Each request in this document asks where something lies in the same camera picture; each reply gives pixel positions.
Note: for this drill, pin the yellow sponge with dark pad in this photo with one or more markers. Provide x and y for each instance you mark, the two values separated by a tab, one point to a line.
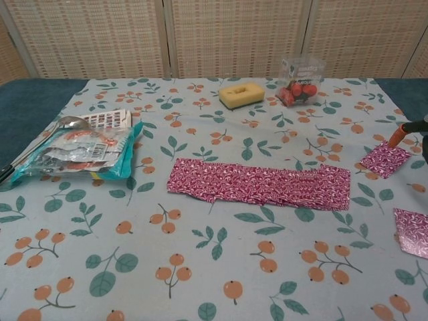
240	95

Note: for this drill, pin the white blister pack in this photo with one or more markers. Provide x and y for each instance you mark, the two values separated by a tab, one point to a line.
105	119

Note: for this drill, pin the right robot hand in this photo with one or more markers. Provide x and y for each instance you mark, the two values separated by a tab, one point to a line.
413	128

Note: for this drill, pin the clear bag with red items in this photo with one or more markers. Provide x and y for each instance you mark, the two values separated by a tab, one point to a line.
301	87

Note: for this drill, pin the woven folding screen panel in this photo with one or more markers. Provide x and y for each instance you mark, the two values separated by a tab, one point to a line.
8	57
237	36
97	36
371	36

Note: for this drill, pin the floral berry print tablecloth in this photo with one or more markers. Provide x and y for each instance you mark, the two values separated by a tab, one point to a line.
214	267

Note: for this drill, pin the metal spoon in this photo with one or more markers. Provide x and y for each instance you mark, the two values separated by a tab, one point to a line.
74	122

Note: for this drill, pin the pink patterned paper strip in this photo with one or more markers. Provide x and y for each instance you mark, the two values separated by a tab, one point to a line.
257	184

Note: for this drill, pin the teal crumpled snack bag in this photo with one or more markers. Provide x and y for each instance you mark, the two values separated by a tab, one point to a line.
83	150

